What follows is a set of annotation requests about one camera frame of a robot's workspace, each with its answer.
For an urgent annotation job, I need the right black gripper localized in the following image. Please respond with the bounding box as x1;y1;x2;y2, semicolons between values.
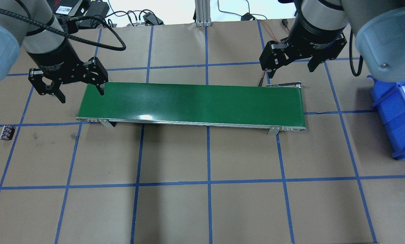
259;15;348;79

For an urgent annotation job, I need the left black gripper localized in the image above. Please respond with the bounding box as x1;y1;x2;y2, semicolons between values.
28;39;109;104

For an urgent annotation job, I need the black cylindrical capacitor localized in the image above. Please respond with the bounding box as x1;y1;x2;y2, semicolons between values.
0;125;15;141

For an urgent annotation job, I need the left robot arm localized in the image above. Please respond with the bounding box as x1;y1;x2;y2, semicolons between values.
0;0;109;103

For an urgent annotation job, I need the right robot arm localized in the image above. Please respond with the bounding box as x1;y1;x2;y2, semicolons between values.
259;0;405;82

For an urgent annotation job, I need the green conveyor belt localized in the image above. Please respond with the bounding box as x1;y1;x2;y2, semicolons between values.
76;82;307;135

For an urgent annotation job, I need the black power adapter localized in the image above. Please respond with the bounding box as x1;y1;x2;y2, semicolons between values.
142;12;164;26

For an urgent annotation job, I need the blue plastic bin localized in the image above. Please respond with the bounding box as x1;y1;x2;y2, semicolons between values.
367;75;405;160

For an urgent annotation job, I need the red black conveyor wire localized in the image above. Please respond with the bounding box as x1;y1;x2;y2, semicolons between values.
257;19;291;87

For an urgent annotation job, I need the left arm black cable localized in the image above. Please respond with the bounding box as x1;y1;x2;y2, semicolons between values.
0;7;127;52

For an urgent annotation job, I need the aluminium frame post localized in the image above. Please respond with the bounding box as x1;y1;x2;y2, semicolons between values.
195;0;212;27

